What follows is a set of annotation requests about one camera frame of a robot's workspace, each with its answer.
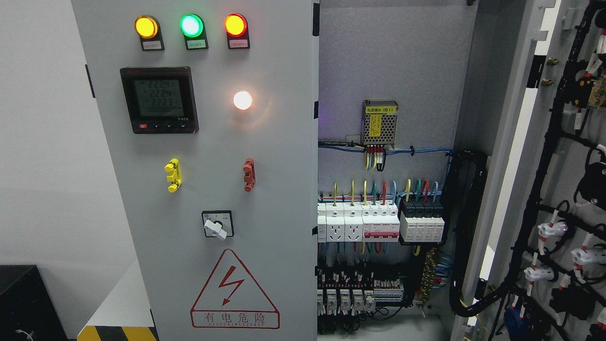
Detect grey cabinet door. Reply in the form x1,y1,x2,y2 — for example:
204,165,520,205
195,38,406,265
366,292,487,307
72,0,320,341
438,0,605,341

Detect red indicator lamp left door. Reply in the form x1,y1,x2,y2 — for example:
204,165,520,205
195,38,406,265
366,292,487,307
224,13,250,49

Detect green indicator lamp left door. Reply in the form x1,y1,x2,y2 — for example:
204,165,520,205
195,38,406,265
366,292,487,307
179,13,208,50

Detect yellow indicator lamp left door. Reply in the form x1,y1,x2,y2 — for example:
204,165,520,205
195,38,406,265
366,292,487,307
134,15,164,51

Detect white socket breaker row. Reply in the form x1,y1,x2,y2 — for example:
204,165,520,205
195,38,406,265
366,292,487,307
317,201,400,242

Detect white glowing indicator lamp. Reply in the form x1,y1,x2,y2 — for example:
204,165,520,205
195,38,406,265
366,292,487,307
233,90,253,110

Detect perforated metal power supply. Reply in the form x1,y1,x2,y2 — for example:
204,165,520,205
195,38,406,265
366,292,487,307
361,100,399,145

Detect black relay terminal row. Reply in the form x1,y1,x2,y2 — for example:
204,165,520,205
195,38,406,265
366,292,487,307
315,266,405,316

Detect black surge protector modules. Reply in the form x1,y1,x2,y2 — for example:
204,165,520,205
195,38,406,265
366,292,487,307
399,199,446,246

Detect red electric hazard warning sticker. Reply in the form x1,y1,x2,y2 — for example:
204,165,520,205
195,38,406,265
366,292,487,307
190,249,281,329

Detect black digital power meter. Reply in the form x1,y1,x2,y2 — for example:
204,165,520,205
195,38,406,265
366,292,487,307
120,66,199,134

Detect black box lower left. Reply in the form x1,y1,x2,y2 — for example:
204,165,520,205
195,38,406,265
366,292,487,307
0,265,67,341

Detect red terminal post block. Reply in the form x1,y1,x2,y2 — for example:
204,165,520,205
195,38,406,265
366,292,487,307
243,158,256,192

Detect white rotary selector switch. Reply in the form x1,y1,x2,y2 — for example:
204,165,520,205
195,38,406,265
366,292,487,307
201,211,234,241

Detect yellow terminal post block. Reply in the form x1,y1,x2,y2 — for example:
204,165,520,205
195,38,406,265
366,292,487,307
164,158,182,193

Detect black corrugated cable loom right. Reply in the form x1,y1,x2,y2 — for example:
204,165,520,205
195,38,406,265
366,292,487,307
440,150,517,318

